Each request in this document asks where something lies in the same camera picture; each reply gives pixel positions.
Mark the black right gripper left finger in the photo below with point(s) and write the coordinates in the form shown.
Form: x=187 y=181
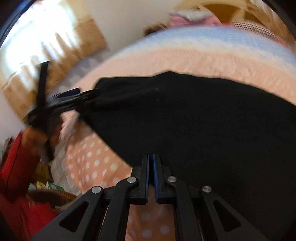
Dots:
x=140 y=191

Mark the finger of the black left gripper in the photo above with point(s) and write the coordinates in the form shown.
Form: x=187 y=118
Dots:
x=65 y=95
x=72 y=103

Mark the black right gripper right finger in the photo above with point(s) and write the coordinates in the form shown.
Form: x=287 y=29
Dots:
x=163 y=192

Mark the black pants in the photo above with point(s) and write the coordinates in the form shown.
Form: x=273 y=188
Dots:
x=236 y=138

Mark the red sleeve forearm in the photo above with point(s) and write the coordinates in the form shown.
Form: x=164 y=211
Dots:
x=24 y=216

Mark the person's left hand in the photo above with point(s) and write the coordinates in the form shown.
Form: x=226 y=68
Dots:
x=33 y=139

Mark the gold curtain on side window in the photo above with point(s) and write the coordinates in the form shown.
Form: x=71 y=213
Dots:
x=61 y=32

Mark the brown patterned bag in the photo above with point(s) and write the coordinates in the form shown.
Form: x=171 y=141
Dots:
x=154 y=28

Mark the grey patterned pillow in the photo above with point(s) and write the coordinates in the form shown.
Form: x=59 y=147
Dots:
x=191 y=14

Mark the pink folded blanket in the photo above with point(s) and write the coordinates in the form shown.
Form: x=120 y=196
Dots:
x=181 y=21

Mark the pink and blue dotted bedspread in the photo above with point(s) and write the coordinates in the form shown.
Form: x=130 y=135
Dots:
x=211 y=52

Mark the cream and brown wooden headboard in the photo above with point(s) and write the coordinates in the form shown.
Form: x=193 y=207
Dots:
x=228 y=11

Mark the striped pillow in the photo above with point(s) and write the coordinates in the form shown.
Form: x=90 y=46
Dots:
x=259 y=29

